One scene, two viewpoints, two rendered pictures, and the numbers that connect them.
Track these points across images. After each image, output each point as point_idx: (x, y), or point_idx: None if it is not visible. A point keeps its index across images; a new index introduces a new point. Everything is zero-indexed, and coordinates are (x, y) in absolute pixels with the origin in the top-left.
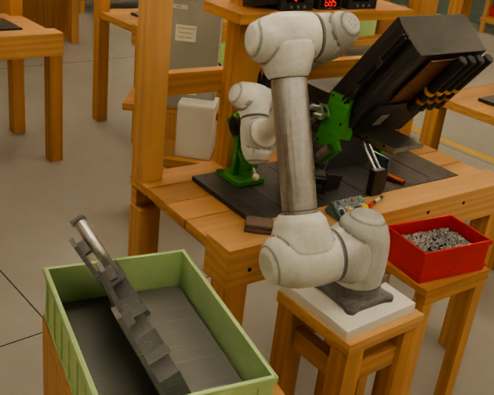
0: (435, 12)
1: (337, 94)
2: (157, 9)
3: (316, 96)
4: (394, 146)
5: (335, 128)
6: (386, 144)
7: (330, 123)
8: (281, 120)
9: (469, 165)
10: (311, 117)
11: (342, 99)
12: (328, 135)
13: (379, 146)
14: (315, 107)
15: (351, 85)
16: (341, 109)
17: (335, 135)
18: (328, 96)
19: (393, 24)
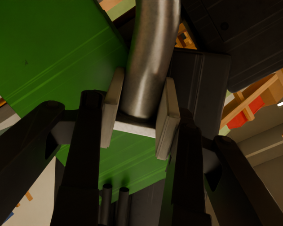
0: None
1: (165, 172)
2: None
3: None
4: None
5: (45, 99)
6: None
7: (80, 89)
8: None
9: (116, 4)
10: (70, 141)
11: (121, 192)
12: (36, 49)
13: (1, 105)
14: (159, 121)
15: (150, 223)
16: (99, 159)
17: (10, 86)
18: (213, 106)
19: None
